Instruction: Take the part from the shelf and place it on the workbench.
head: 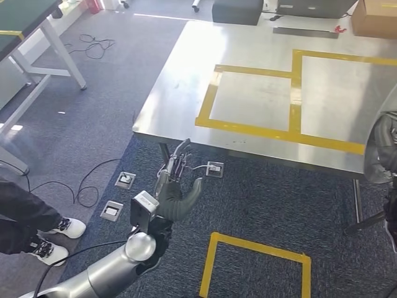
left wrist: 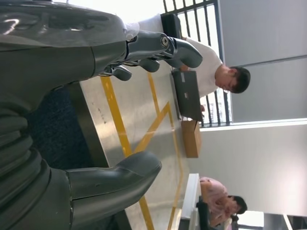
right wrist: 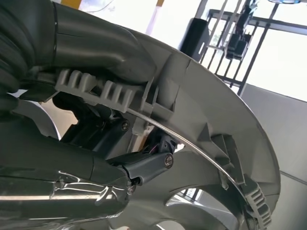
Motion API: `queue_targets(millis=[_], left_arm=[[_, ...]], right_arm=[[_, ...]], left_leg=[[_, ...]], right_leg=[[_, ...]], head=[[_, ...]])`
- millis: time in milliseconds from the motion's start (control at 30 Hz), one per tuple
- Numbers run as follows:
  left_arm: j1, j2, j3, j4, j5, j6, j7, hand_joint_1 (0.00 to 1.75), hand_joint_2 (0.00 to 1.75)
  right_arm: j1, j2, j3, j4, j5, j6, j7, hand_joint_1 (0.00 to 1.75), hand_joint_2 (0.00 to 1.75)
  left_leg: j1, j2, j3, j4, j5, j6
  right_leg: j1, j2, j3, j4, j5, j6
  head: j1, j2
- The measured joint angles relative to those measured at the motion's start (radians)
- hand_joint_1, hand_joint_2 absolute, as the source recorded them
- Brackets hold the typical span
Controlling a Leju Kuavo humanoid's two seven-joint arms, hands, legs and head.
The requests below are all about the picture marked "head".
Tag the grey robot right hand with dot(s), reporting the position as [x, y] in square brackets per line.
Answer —
[386, 144]

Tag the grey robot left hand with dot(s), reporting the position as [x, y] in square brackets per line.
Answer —
[169, 189]

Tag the silver wheel hubcap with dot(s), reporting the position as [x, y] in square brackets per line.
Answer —
[370, 164]

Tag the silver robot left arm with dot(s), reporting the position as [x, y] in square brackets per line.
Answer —
[118, 267]

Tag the steel floor socket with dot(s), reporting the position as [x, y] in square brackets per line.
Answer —
[214, 169]
[111, 211]
[124, 180]

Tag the cardboard box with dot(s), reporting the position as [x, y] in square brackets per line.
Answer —
[375, 20]

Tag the small red object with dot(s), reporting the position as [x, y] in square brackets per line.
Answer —
[340, 29]

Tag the grey metal bar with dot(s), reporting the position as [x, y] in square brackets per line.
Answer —
[305, 33]

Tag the black case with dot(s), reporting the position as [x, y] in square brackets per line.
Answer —
[310, 8]

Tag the person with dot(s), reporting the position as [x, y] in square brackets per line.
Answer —
[21, 214]

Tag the green top white table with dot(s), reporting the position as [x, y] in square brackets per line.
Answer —
[18, 16]

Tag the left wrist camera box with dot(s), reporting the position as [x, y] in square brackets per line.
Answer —
[143, 212]

